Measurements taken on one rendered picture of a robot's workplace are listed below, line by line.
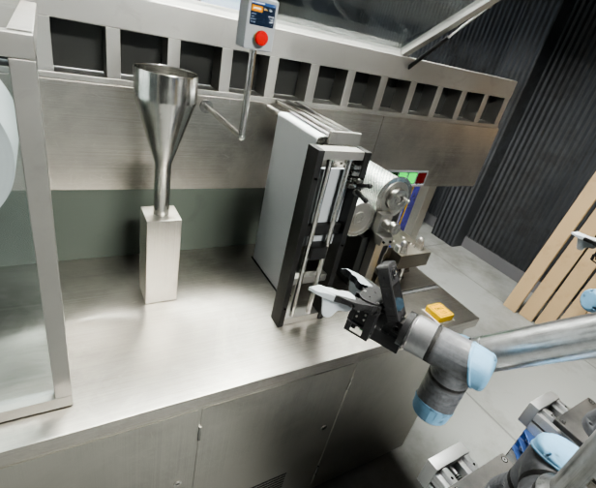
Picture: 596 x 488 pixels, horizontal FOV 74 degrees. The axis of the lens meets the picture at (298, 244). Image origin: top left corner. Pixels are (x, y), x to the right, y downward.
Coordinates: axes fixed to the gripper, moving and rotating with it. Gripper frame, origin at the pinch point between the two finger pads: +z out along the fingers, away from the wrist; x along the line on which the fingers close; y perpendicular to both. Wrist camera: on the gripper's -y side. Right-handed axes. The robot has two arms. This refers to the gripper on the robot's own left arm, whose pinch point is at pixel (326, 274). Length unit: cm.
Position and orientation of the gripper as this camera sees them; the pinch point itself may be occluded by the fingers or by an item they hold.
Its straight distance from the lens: 83.9
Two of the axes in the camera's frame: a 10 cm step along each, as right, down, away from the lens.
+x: 5.2, -1.9, 8.4
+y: -2.7, 8.9, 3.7
